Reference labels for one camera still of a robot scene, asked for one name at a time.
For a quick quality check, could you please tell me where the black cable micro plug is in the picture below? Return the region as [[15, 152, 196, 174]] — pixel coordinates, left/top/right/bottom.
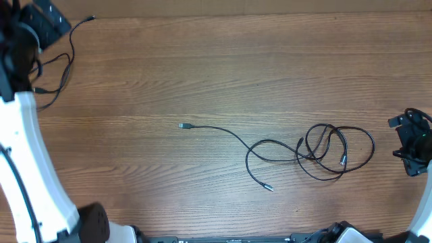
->
[[178, 122, 333, 163]]

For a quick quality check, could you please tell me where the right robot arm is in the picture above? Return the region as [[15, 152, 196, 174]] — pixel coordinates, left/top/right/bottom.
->
[[384, 108, 431, 242]]

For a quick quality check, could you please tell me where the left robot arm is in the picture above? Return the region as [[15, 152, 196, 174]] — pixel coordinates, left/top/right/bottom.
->
[[1, 1, 110, 242]]

